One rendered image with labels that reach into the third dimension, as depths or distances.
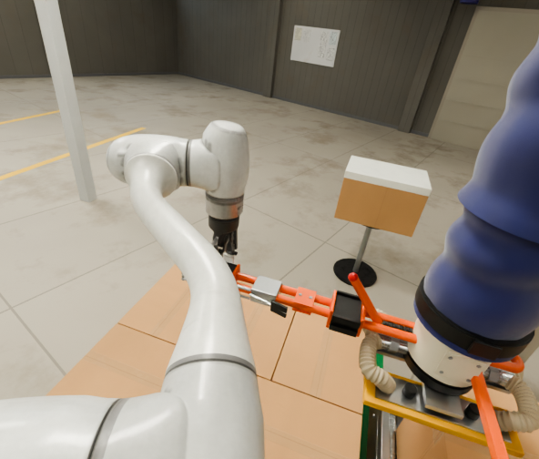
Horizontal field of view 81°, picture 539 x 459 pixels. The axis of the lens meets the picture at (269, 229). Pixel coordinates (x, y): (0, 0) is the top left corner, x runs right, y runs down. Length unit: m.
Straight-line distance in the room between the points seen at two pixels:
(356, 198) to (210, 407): 2.28
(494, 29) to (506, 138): 8.26
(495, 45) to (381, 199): 6.68
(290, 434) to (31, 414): 1.17
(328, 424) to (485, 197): 1.10
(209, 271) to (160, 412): 0.19
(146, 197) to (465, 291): 0.61
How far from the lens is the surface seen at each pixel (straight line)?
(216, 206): 0.72
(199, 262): 0.45
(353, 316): 0.84
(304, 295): 0.85
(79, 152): 3.84
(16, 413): 0.36
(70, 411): 0.34
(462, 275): 0.72
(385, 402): 0.88
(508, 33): 8.85
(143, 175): 0.64
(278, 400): 1.49
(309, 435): 1.45
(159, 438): 0.31
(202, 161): 0.67
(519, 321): 0.75
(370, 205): 2.52
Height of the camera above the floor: 1.83
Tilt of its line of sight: 32 degrees down
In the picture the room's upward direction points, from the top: 7 degrees clockwise
